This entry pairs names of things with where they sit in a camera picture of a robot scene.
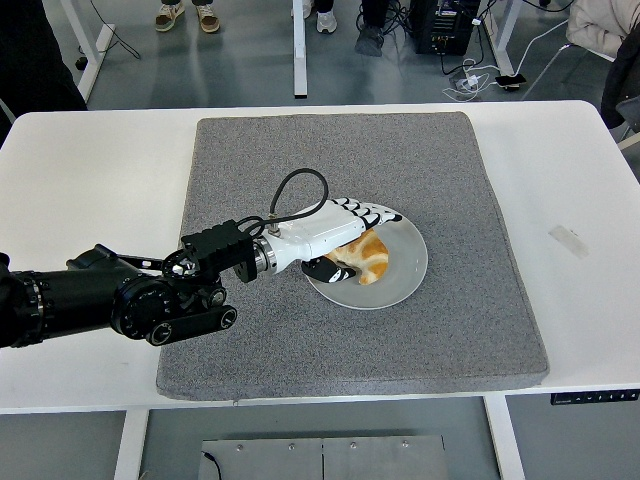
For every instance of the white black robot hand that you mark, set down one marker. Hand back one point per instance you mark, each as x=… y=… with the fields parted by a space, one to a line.
x=320 y=230

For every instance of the golden croissant bread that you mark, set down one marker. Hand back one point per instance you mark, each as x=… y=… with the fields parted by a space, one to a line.
x=372 y=260

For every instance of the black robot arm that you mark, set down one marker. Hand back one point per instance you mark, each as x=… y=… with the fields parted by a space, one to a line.
x=75 y=300

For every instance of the pale grey round plate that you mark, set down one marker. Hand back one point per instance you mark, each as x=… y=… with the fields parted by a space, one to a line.
x=402 y=270

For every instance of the grey metal plate with screws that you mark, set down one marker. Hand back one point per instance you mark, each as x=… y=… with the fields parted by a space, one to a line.
x=320 y=460

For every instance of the grey fabric mat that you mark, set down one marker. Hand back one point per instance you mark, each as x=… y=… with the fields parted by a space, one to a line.
x=350 y=150

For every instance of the grey sneaker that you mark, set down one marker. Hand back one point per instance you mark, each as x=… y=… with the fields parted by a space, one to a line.
x=370 y=41

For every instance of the white sneaker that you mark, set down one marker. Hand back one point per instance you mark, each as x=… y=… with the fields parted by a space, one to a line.
x=326 y=21
x=309 y=7

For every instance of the black computer case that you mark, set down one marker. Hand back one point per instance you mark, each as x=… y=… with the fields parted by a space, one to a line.
x=440 y=27

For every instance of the tan sneaker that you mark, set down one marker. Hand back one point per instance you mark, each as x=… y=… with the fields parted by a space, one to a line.
x=207 y=17
x=169 y=17

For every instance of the black smartphone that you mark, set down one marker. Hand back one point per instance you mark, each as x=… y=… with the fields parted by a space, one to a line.
x=510 y=80

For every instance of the translucent tape strip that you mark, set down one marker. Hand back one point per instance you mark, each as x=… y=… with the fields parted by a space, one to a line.
x=567 y=241

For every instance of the white table leg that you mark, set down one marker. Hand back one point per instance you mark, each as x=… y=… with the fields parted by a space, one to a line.
x=131 y=445
x=504 y=440

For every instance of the black table control panel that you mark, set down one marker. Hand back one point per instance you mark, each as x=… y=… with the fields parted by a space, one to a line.
x=595 y=398

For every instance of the black jacket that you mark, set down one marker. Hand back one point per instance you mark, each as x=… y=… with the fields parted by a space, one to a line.
x=620 y=85

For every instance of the person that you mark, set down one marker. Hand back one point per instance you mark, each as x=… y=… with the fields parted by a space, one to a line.
x=30 y=60

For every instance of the beige jacket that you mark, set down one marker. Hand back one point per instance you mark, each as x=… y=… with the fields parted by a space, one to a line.
x=595 y=22

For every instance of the white chair frame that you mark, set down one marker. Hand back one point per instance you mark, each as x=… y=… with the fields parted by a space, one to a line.
x=555 y=60

